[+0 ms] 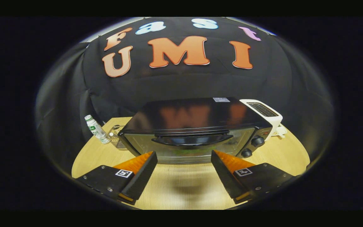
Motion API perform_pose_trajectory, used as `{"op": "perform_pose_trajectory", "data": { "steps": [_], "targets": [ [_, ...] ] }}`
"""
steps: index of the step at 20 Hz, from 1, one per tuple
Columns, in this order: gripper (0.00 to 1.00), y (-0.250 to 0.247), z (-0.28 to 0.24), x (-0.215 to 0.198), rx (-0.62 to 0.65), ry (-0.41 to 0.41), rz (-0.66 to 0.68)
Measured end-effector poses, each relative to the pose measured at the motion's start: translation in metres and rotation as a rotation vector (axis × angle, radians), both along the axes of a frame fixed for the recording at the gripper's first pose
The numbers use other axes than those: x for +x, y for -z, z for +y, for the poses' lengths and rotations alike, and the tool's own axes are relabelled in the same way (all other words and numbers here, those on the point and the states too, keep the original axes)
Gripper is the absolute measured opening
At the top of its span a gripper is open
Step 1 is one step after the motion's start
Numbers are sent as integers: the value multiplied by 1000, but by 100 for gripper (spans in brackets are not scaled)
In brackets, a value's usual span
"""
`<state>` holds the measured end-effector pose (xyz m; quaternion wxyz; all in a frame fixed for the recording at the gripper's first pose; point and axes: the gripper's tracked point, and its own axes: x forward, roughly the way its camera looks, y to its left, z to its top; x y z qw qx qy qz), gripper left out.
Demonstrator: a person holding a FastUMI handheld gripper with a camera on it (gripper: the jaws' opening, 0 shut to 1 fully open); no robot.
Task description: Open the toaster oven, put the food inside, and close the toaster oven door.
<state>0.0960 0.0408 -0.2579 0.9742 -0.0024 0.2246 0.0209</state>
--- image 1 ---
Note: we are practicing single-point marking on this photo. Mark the white pop-up toaster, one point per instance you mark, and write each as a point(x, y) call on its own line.
point(271, 118)

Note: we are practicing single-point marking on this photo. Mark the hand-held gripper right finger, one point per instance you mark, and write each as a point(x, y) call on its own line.
point(225, 176)

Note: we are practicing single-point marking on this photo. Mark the white bottle with green label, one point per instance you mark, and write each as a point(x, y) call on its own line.
point(95, 128)

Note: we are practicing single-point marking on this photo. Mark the black toaster oven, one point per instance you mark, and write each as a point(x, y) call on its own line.
point(184, 115)

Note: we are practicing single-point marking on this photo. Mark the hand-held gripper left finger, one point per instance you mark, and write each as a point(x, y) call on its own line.
point(142, 176)

